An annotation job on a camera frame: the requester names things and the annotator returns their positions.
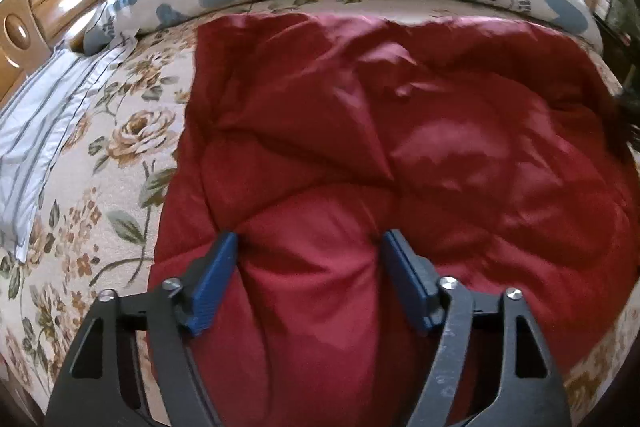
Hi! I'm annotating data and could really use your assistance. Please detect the dark red quilted down coat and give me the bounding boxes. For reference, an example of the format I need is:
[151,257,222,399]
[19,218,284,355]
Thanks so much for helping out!
[150,13,639,426]

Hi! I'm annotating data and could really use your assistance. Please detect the floral beige bed blanket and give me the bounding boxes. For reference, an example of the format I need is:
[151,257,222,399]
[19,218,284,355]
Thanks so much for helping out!
[1,0,639,424]

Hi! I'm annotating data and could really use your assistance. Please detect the grey striped pillow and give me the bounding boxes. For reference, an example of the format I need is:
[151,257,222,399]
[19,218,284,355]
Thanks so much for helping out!
[1,34,137,262]

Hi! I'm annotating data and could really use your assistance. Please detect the wooden headboard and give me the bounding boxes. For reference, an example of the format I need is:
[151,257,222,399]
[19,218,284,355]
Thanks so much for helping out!
[1,0,105,104]

